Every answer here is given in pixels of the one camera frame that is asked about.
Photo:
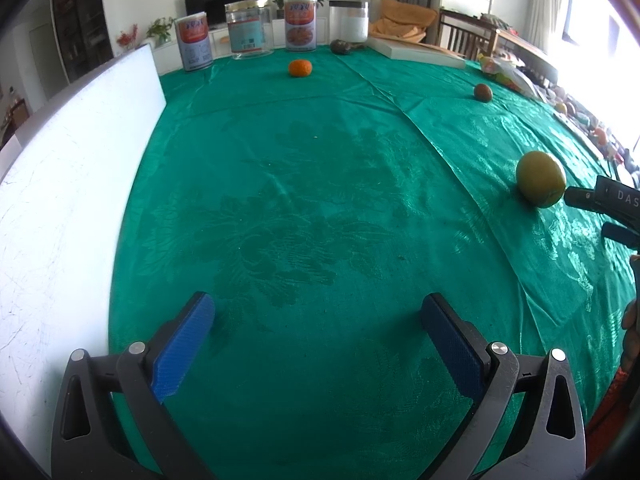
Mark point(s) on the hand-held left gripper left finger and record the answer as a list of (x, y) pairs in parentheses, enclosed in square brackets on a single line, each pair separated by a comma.
[(185, 345)]

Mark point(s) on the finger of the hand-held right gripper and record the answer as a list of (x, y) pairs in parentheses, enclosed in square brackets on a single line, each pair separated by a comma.
[(580, 197), (622, 237)]

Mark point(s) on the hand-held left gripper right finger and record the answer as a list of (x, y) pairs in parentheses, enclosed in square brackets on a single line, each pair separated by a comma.
[(452, 347)]

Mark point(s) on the yellow-brown pear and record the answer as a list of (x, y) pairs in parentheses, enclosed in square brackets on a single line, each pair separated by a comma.
[(540, 178)]

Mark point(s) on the brown kiwi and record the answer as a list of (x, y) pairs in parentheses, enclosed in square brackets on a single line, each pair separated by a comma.
[(483, 92)]

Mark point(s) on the person's right hand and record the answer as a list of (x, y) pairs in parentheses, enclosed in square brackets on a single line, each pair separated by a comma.
[(632, 335)]

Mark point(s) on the colourful plastic bag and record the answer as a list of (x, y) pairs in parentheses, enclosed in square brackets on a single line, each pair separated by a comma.
[(505, 74)]

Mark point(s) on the red cloth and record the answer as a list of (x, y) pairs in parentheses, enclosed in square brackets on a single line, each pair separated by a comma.
[(615, 405)]

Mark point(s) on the green tablecloth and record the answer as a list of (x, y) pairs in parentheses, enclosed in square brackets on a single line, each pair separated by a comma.
[(310, 210)]

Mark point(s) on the wooden chair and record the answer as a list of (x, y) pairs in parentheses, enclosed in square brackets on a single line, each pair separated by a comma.
[(465, 35)]

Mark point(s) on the large white open box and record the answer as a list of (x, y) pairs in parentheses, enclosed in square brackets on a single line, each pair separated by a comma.
[(65, 185)]

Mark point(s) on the flat white box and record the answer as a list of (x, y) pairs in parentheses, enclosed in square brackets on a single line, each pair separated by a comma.
[(415, 52)]

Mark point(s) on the orange cloth on chair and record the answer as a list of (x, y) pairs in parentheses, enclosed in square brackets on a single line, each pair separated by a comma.
[(400, 20)]

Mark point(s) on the dark brown avocado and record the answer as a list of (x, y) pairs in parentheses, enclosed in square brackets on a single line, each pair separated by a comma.
[(342, 46)]

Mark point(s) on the glass jar with black lid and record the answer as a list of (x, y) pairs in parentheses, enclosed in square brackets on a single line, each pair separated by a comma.
[(349, 22)]

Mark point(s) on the orange tangerine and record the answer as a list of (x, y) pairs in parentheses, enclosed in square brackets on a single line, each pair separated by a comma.
[(300, 68)]

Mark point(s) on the left red-label tin can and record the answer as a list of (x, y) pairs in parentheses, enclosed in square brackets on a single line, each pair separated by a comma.
[(194, 42)]

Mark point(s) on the red flower plant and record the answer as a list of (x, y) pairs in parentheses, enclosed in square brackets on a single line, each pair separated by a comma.
[(126, 37)]

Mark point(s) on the clear jar with blue label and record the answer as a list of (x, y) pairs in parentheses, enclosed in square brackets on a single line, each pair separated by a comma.
[(248, 30)]

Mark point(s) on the white can with orange label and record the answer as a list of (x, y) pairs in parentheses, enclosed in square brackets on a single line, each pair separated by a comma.
[(301, 25)]

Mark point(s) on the dark bookcase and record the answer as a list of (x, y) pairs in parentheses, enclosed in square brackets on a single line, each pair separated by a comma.
[(80, 20)]

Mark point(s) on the small green potted plant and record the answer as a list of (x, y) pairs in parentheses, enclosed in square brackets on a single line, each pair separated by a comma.
[(278, 4)]

